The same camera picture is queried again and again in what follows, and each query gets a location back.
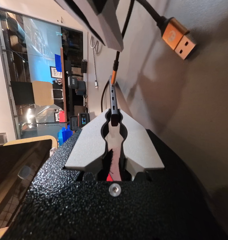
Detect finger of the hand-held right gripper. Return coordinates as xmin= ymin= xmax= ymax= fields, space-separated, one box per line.
xmin=54 ymin=0 xmax=124 ymax=52

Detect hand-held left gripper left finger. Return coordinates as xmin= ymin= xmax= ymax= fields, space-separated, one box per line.
xmin=65 ymin=108 xmax=114 ymax=179

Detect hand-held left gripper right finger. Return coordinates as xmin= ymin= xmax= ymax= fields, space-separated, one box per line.
xmin=118 ymin=109 xmax=165 ymax=179

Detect grey usb hub with cable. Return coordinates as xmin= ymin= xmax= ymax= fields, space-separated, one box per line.
xmin=100 ymin=75 xmax=124 ymax=126

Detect black usb-c cable orange plugs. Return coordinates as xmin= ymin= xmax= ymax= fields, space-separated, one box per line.
xmin=110 ymin=0 xmax=197 ymax=86

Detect stack of blue bins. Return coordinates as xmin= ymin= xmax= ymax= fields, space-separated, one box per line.
xmin=57 ymin=126 xmax=74 ymax=147

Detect small display device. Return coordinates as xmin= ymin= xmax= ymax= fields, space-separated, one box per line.
xmin=78 ymin=112 xmax=90 ymax=129

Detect brown cardboard box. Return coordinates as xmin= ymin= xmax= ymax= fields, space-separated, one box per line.
xmin=71 ymin=66 xmax=84 ymax=76

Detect black light stand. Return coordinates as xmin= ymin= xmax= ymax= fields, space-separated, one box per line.
xmin=27 ymin=116 xmax=70 ymax=129

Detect flat blue bin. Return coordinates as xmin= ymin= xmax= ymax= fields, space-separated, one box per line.
xmin=54 ymin=54 xmax=61 ymax=72

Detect grey power adapter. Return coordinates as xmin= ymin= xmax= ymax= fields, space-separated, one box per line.
xmin=67 ymin=76 xmax=86 ymax=96

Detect long wooden desk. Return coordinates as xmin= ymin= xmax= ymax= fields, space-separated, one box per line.
xmin=60 ymin=47 xmax=68 ymax=128

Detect tan rounded panel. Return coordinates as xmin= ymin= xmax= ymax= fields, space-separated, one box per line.
xmin=32 ymin=81 xmax=54 ymax=106

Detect frosted glass partition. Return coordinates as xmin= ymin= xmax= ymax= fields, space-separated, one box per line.
xmin=0 ymin=9 xmax=84 ymax=139

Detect white braided cable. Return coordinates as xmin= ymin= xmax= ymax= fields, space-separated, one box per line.
xmin=90 ymin=35 xmax=100 ymax=89

